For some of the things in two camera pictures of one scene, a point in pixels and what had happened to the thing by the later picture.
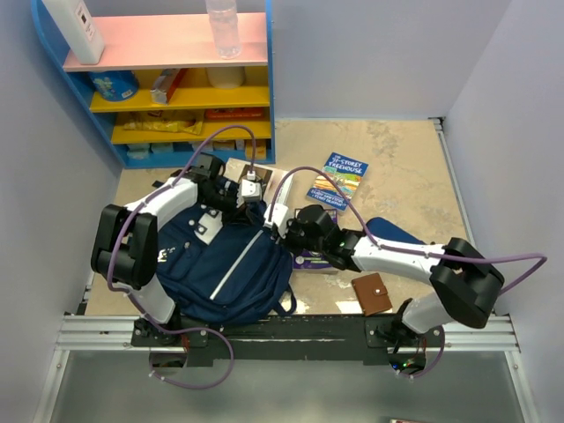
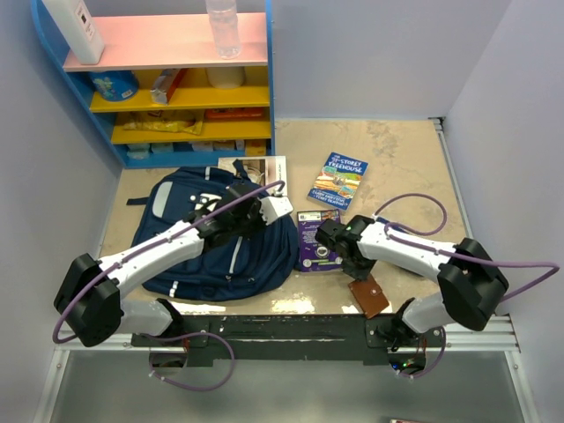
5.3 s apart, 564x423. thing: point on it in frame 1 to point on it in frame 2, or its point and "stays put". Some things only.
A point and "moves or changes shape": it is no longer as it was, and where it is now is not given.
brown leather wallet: x=372 y=293 stays put
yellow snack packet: x=192 y=126 stays put
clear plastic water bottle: x=226 y=29 stays put
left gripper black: x=233 y=204 to x=260 y=223
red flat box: x=234 y=114 stays put
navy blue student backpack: x=220 y=263 moves or changes shape
